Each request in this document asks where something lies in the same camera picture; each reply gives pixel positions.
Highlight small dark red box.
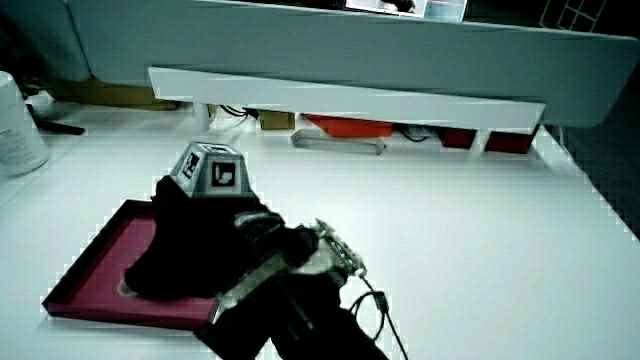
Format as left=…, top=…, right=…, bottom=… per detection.
left=438, top=127, right=478, bottom=151

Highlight large dark red box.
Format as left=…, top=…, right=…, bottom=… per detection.
left=483, top=124, right=541, bottom=155

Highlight grey desk divider panel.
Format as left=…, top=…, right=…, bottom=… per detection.
left=66, top=0, right=640, bottom=129

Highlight black glove cable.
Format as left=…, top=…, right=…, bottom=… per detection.
left=348, top=276, right=410, bottom=360

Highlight black cables under shelf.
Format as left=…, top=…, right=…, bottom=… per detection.
left=218, top=104, right=260, bottom=120

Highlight white desk riser shelf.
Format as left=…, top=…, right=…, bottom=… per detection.
left=148, top=66, right=547, bottom=133

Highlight printed picture card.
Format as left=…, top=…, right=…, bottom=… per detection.
left=343, top=0, right=469, bottom=24

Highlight person's right forearm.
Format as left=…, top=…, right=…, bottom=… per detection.
left=193, top=270, right=391, bottom=360

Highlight brown cardboard box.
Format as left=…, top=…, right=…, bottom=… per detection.
left=46, top=76, right=180, bottom=112

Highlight orange-red box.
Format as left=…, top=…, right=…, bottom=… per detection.
left=303, top=113, right=396, bottom=139

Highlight white plastic container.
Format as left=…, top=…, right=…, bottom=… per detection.
left=0, top=70, right=51, bottom=177

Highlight small yellow cardboard box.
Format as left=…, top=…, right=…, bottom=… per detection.
left=257, top=110, right=297, bottom=132

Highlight white wire rack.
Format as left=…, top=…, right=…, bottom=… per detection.
left=538, top=0, right=607, bottom=33

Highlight black stick-shaped object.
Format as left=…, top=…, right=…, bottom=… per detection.
left=28, top=103, right=87, bottom=137

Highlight dark red square plate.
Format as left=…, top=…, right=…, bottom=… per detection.
left=42, top=198, right=222, bottom=332

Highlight person's right hand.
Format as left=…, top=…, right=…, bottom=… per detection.
left=117, top=141, right=368, bottom=302

